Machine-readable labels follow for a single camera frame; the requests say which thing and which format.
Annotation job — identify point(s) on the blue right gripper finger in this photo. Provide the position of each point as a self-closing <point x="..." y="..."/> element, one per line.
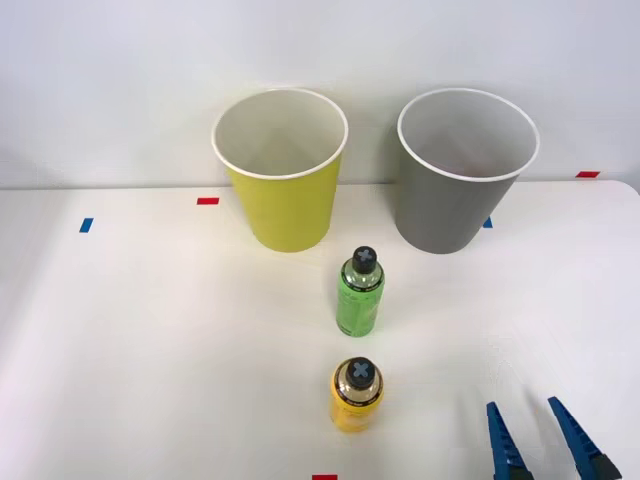
<point x="580" y="445"/>
<point x="502" y="445"/>

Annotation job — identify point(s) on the green plastic bottle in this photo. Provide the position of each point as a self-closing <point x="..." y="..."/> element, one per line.
<point x="360" y="305"/>

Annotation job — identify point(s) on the grey plastic waste bin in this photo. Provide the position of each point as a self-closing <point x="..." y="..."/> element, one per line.
<point x="440" y="210"/>

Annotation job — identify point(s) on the yellow plastic bottle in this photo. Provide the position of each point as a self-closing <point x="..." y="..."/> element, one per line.
<point x="354" y="405"/>

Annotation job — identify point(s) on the yellow-green plastic waste bin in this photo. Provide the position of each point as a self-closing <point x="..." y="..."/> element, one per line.
<point x="290" y="210"/>

